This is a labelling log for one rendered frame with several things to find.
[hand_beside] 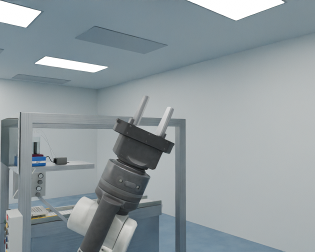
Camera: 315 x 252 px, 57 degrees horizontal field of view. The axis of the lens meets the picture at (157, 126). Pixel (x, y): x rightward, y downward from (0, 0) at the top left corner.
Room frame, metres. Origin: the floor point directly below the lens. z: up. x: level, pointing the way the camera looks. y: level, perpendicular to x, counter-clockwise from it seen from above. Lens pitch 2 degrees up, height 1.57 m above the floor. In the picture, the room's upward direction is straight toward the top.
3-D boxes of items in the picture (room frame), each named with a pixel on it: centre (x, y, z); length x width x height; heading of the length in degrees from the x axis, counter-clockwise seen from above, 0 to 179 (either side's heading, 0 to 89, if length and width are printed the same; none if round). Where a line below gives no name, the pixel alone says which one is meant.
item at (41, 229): (2.70, 0.58, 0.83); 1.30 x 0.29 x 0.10; 123
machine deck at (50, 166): (2.50, 0.90, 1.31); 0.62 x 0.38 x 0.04; 123
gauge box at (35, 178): (2.28, 1.00, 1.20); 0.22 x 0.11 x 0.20; 123
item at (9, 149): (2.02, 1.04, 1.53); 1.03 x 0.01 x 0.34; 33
